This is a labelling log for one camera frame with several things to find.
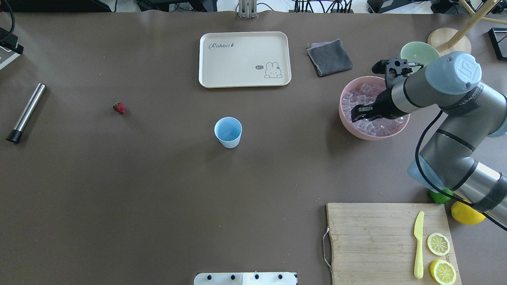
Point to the steel muddler black tip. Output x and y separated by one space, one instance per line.
17 132

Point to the wooden cutting board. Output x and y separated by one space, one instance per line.
373 243

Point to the yellow plastic knife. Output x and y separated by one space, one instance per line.
418 234

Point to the cream rabbit tray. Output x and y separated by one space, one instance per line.
244 59

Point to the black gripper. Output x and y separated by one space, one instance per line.
383 105

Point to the lemon slice lower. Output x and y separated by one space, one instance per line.
443 272

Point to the lemon slice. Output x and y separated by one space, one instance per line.
443 272
438 244

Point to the red strawberry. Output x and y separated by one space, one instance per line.
119 107

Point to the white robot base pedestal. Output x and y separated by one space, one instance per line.
246 278

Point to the wooden cup stand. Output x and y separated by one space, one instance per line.
446 40

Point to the light blue cup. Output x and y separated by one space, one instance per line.
228 131

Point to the green lime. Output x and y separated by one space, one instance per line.
440 198

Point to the lemon slice upper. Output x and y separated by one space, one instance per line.
438 244

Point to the grey folded cloth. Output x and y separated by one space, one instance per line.
329 57

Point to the mint green bowl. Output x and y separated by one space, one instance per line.
419 52

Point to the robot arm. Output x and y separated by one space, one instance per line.
474 111

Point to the whole yellow lemon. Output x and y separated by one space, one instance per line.
465 214

